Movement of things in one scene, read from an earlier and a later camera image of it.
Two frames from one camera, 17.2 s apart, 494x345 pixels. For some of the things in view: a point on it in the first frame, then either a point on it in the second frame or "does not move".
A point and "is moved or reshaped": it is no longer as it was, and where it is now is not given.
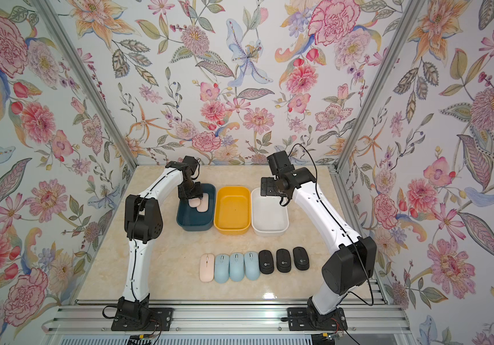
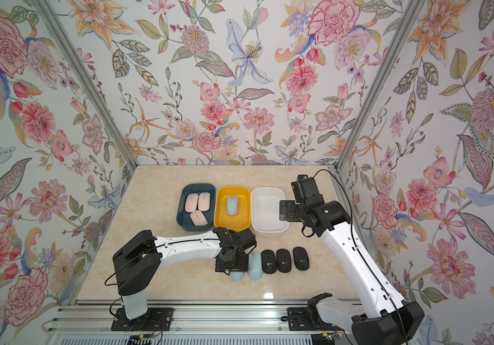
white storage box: (268, 218) does not move
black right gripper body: (272, 186) -> (295, 213)
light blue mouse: (221, 270) is moved or reshaped
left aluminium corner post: (87, 78) does not move
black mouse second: (283, 264) does not move
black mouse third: (301, 259) does not move
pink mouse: (207, 267) -> (198, 218)
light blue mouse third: (252, 267) does not move
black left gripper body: (189, 190) -> (237, 262)
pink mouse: (204, 205) does not move
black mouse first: (266, 261) does not move
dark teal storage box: (191, 219) does not move
